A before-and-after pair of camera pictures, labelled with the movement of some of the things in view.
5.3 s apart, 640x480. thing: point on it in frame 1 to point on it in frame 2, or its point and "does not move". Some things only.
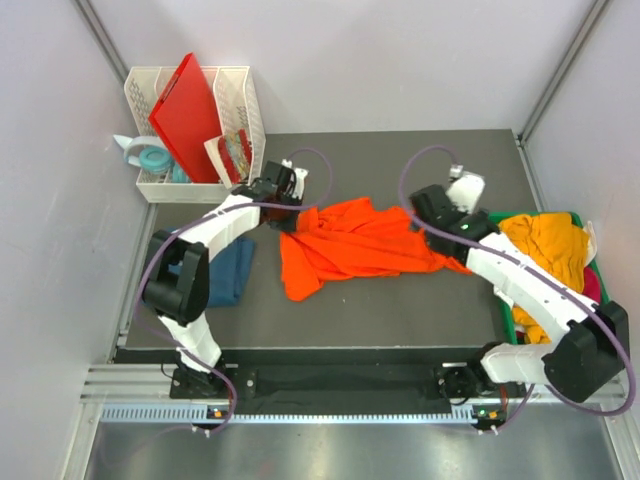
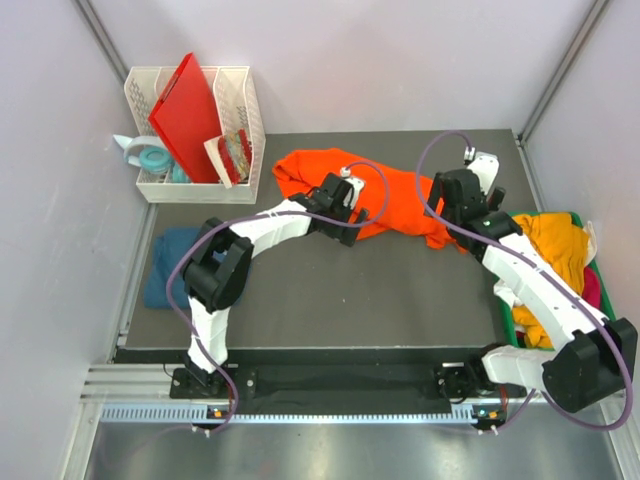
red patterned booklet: (232, 156) does not move
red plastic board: (184, 116) does not move
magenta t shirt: (591, 283) does not move
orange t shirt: (357, 236) to (395, 202)
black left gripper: (287, 225) to (344, 235)
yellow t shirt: (557, 243) does not move
